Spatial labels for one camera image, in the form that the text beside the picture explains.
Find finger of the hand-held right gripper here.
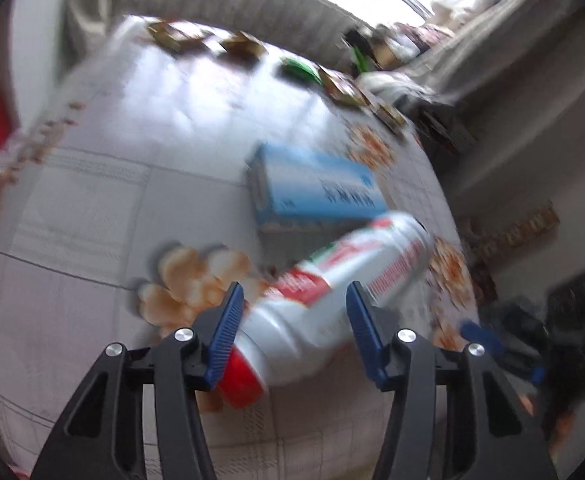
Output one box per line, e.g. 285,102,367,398
459,321,546,387

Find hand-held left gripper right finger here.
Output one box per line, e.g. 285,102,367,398
346,281,558,480

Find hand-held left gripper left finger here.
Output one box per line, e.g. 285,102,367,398
31,281,246,480

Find white bottle with red cap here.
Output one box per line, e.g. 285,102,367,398
217,210,435,409

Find light blue carton box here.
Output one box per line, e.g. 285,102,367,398
245,142,390,233

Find floral tablecloth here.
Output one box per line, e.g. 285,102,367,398
0,15,480,466

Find brown snack packet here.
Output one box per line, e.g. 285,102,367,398
319,66,371,107
221,31,269,59
373,101,409,134

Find green packet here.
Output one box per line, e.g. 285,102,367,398
279,56,324,84

